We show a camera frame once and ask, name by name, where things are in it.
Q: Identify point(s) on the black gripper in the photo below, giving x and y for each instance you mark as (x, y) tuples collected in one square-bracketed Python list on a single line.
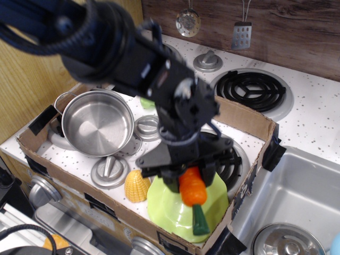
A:
[(170, 162)]

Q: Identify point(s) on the orange toy carrot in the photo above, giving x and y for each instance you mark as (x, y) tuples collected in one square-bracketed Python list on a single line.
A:
[(193, 194)]

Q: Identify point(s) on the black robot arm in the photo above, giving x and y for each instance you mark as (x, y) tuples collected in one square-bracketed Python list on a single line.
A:
[(99, 43)]

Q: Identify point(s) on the light green plastic plate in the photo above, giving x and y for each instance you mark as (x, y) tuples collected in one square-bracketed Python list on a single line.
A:
[(166, 209)]

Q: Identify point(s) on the front right black burner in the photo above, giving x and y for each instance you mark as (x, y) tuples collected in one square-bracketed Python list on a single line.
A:
[(233, 163)]

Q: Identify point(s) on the yellow toy corn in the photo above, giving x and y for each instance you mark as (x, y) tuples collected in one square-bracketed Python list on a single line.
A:
[(136, 187)]

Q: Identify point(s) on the silver knob centre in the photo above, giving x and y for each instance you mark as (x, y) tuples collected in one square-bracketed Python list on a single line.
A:
[(146, 128)]

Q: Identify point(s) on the silver knob front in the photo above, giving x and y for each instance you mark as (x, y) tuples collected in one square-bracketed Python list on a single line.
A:
[(109, 172)]

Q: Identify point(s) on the green toy broccoli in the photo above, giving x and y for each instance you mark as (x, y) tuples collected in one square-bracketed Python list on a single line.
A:
[(147, 104)]

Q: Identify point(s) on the silver oven knob bottom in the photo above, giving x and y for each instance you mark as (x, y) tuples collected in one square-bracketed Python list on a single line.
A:
[(143, 246)]

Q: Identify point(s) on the silver oven knob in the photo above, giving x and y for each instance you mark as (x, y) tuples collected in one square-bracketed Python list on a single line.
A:
[(143, 246), (42, 192)]

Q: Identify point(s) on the stainless steel pot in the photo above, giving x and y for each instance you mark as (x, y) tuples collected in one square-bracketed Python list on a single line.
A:
[(97, 123)]

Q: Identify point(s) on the brown cardboard fence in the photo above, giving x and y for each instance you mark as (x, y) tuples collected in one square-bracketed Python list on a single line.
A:
[(70, 171)]

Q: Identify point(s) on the back right black burner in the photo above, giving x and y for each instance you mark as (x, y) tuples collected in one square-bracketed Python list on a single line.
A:
[(259, 90)]

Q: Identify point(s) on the silver knob back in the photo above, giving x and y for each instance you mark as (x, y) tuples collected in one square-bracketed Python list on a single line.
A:
[(208, 62)]

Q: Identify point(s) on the silver pot lid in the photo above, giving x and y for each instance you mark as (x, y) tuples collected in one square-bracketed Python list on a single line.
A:
[(284, 238)]

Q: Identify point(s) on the grey toy sink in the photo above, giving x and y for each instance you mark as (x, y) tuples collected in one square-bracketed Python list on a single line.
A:
[(302, 190)]

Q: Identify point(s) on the orange toy piece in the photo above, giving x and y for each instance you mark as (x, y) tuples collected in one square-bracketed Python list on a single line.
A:
[(59, 241)]

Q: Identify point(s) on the silver oven knob left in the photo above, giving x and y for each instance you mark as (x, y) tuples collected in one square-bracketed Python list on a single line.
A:
[(42, 192)]

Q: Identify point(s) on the hanging metal spatula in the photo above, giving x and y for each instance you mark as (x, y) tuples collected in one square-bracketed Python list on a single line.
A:
[(242, 30)]

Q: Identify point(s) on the hanging slotted metal spoon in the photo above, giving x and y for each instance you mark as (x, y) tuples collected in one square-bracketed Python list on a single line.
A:
[(188, 22)]

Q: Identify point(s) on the light blue object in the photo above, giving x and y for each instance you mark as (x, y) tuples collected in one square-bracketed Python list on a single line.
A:
[(335, 245)]

